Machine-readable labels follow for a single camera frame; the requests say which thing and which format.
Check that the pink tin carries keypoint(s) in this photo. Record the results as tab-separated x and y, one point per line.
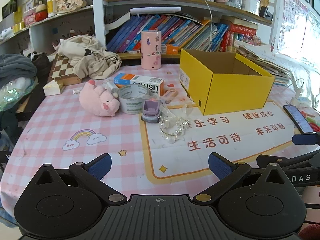
30	20

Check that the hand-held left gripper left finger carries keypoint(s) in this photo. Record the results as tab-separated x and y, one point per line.
101	166

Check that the pink checkered desktop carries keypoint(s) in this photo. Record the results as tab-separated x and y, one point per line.
62	125

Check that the white storage box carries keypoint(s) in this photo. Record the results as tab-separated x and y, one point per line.
250	6

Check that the dark brown bag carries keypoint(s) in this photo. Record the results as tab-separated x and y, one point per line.
41	66

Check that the pink cylinder with stickers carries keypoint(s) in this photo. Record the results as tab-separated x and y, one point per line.
150	50

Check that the small orange box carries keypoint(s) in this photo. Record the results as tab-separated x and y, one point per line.
171	49

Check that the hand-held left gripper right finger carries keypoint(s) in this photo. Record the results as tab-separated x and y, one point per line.
220	166

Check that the yellow cardboard box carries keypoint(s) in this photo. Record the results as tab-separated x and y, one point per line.
237	90

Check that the pink plush pig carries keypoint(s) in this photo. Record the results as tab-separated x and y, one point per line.
100	100

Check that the grey folded cloth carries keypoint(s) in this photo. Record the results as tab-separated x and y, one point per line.
15	66

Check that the row of colourful books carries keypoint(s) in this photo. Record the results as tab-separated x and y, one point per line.
175	32

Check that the pile of papers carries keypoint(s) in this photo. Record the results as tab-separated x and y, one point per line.
262	62

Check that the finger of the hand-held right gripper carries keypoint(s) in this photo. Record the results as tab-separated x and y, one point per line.
303	138
300	158

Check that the beige cloth bag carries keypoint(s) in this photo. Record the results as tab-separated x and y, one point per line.
90	55

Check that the white power strip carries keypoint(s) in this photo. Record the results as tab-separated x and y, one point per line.
301	101

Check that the green potted plant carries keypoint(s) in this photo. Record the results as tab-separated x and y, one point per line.
15	1

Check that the black smartphone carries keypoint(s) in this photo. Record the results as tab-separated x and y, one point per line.
298	118

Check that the yellow and white cup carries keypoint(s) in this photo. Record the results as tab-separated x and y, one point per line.
51	6

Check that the red round ornament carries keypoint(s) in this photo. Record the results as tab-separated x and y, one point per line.
41	13

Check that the wooden chessboard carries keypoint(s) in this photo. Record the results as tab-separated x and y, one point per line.
61	70

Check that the white desk lamp bar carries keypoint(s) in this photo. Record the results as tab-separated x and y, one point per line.
155	10

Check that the orange and white carton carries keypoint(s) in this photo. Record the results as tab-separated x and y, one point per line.
140	81

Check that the small white and red box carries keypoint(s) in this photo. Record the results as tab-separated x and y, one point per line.
133	52

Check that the pink eraser case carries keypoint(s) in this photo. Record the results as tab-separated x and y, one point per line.
171	93

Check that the iridescent plastic bag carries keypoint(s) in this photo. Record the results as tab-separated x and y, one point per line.
15	92

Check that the alphabet wall poster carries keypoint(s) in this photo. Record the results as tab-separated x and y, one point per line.
293	17

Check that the grey tape roll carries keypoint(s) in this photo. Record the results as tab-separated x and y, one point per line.
130	100

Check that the purple toy car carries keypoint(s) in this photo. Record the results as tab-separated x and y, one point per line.
150	111

